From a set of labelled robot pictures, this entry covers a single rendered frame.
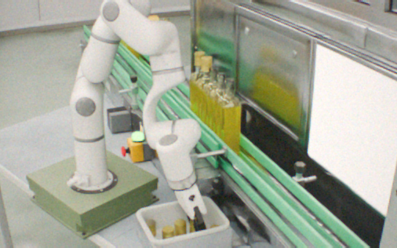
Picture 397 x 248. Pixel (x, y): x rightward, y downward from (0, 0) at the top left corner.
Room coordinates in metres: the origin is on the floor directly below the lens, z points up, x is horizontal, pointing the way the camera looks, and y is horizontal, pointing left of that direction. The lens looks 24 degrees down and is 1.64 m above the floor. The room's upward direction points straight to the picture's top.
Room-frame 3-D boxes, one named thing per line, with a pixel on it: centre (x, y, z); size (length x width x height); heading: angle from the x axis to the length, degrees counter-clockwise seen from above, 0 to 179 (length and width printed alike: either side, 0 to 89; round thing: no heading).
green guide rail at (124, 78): (2.16, 0.36, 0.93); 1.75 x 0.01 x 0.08; 23
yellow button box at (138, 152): (1.70, 0.23, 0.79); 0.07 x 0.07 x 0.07; 23
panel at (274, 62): (1.30, -0.29, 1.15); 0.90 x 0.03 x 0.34; 23
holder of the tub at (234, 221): (1.19, 0.03, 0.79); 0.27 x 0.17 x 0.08; 113
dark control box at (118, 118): (1.96, 0.34, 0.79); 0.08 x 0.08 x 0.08; 23
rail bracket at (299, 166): (1.18, -0.27, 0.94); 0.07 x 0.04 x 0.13; 113
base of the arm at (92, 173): (1.36, 0.34, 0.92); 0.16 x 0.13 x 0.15; 148
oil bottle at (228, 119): (1.45, -0.08, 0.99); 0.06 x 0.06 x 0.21; 24
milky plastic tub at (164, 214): (1.18, 0.05, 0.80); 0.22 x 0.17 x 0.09; 113
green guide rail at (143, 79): (2.19, 0.29, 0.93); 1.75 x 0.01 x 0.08; 23
